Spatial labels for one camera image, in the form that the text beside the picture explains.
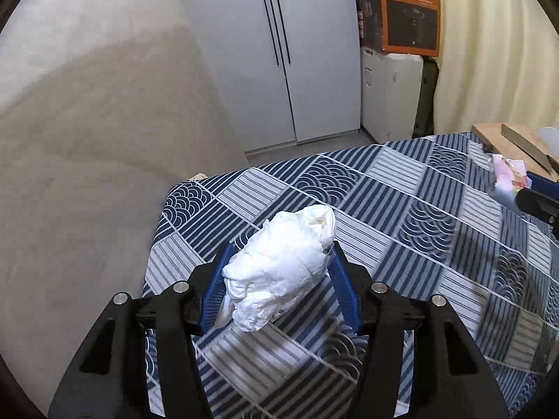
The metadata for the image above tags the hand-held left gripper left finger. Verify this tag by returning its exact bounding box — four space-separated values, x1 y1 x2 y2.
48 242 237 419

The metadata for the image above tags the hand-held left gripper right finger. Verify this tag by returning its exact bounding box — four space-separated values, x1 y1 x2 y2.
327 242 511 419

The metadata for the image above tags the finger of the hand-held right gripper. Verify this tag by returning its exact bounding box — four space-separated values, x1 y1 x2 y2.
514 187 559 228
526 171 559 196

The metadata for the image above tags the pink white plastic wrapper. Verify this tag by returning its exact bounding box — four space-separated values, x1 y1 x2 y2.
490 153 532 198

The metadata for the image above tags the white tissue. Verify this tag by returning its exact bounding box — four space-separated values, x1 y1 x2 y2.
214 204 337 333

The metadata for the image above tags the white chair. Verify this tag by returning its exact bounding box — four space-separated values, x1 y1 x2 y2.
538 126 559 159

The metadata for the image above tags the kitchen knife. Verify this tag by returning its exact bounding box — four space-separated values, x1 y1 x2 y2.
501 123 559 174

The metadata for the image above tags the wooden cutting board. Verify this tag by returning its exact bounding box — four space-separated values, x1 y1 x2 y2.
472 121 559 181

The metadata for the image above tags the blue patterned tablecloth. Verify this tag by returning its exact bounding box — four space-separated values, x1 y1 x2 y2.
142 131 559 419

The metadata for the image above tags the dark bag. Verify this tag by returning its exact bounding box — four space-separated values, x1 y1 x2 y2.
412 56 440 139

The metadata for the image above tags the cream curtain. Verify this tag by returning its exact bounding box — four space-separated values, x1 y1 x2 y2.
426 0 559 140

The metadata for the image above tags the white cardboard box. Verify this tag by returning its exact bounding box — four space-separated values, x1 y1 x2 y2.
360 45 424 143

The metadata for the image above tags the orange cardboard box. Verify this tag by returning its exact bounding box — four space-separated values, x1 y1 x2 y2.
350 0 441 58

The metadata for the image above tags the white refrigerator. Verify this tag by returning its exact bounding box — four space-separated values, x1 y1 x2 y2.
166 0 364 154

